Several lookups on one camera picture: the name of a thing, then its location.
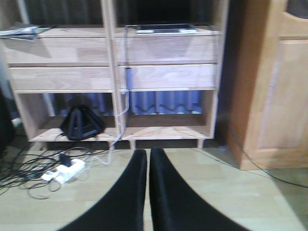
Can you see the wooden cabinet door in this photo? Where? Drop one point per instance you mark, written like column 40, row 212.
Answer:
column 268, row 124

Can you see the silver laptop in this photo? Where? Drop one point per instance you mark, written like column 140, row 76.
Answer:
column 178, row 28

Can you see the black router device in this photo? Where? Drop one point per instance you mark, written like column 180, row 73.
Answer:
column 82, row 123

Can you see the low wooden shelf unit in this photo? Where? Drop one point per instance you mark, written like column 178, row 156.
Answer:
column 144, row 86

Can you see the white power strip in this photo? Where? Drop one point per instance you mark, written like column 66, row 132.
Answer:
column 63, row 174

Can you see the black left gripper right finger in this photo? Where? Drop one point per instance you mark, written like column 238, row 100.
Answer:
column 175, row 206

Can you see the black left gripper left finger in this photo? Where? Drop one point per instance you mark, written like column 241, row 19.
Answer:
column 122, row 207

